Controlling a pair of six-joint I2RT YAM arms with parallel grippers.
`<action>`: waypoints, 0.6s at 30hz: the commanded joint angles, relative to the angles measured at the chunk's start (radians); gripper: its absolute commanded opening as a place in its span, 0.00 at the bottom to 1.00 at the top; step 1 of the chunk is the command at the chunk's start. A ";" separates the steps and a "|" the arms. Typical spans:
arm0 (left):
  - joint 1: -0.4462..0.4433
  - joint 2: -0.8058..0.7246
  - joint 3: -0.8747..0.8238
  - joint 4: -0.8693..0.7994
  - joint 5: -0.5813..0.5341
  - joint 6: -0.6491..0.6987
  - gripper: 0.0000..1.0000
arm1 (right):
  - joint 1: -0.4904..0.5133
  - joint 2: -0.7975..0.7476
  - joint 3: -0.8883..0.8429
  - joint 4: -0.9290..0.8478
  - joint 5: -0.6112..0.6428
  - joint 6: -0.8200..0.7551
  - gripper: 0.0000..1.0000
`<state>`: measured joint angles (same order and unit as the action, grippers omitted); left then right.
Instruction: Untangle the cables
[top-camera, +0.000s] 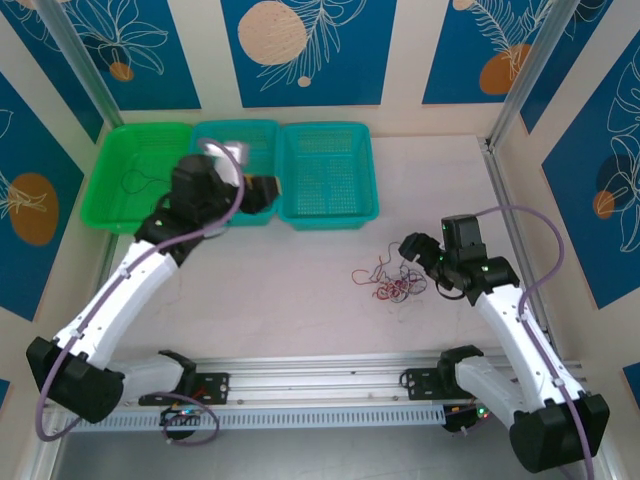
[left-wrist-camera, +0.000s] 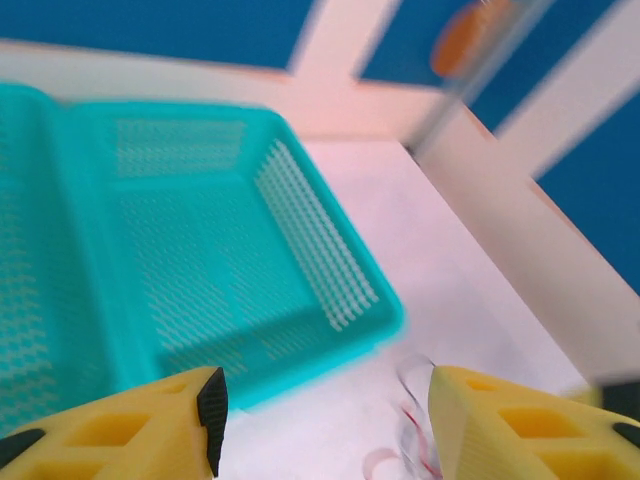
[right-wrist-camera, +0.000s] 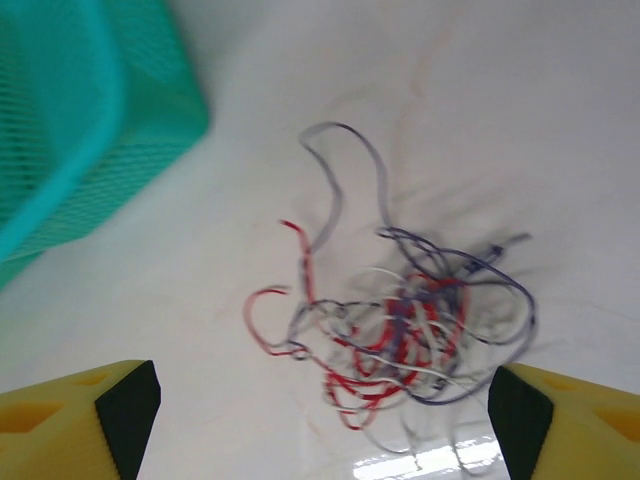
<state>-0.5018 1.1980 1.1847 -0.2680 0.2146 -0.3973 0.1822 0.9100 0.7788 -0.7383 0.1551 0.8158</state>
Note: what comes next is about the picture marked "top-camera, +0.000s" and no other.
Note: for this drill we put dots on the blue floral wall panel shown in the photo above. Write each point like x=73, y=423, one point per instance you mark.
x=460, y=50
x=632, y=382
x=325, y=75
x=590, y=240
x=4, y=395
x=45, y=75
x=30, y=150
x=590, y=65
x=150, y=75

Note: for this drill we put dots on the small black controller board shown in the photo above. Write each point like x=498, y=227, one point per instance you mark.
x=467, y=417
x=182, y=416

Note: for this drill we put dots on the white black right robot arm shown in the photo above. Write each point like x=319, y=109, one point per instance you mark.
x=515, y=330

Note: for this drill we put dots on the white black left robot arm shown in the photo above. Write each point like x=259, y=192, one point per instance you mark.
x=115, y=300

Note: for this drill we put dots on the green plastic mesh basket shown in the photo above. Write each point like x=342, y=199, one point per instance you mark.
x=110, y=200

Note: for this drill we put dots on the aluminium frame post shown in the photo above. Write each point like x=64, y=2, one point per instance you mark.
x=530, y=65
x=82, y=60

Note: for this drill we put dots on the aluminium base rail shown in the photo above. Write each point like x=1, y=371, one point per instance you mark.
x=310, y=372

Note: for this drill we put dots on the teal plastic mesh basket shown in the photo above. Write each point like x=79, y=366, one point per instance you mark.
x=325, y=180
x=215, y=131

